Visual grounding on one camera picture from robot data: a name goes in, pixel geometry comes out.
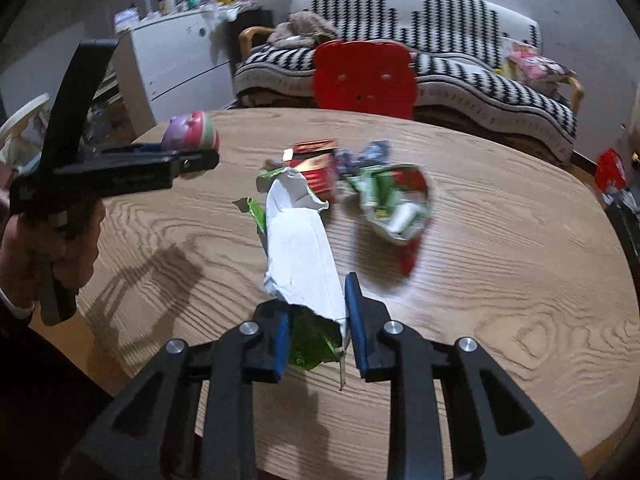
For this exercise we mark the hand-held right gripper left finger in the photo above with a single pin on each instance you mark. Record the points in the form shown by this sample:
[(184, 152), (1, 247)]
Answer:
[(281, 345)]

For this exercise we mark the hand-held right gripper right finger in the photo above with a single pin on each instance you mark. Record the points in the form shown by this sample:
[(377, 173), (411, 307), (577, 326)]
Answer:
[(356, 330)]

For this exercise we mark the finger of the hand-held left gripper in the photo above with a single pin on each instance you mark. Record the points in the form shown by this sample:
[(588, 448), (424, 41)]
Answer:
[(147, 148), (165, 172)]

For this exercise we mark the purple pink toy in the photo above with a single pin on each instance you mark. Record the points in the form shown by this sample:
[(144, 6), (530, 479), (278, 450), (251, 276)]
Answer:
[(192, 130)]

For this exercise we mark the green snack bag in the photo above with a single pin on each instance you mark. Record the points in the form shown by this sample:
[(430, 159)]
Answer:
[(300, 245)]

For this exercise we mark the clear plastic bag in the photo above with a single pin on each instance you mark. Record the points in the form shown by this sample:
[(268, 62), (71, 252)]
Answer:
[(395, 215)]

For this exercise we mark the red carton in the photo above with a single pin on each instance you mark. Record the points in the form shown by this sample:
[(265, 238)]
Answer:
[(316, 146), (317, 175)]

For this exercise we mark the blue grey wrapper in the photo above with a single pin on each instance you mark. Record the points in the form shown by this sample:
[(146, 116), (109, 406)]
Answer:
[(365, 154)]

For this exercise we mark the person's left forearm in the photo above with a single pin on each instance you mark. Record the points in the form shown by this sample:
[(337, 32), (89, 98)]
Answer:
[(30, 370)]

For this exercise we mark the person's left hand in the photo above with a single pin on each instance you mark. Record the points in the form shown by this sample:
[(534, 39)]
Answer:
[(80, 255)]

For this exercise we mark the white drawer cabinet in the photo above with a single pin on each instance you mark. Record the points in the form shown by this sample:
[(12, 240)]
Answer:
[(180, 65)]

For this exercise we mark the pale plastic pack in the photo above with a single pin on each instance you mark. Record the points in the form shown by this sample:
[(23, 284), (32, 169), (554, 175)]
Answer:
[(125, 19)]

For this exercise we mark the wooden sofa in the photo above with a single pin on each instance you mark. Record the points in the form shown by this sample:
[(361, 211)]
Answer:
[(250, 35)]

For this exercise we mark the brown clothing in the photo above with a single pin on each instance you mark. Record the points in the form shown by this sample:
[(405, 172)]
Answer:
[(305, 25)]

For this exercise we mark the red plastic chair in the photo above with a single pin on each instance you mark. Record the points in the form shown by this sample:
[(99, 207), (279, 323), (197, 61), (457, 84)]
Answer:
[(365, 80)]

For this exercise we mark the red bag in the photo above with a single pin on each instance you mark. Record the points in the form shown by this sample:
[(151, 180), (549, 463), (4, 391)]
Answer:
[(610, 167)]

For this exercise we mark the black white patterned sofa cover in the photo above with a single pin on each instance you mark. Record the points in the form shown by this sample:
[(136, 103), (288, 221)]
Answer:
[(450, 25)]

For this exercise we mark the pink cartoon pillow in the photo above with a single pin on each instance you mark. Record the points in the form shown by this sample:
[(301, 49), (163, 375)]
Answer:
[(540, 67)]

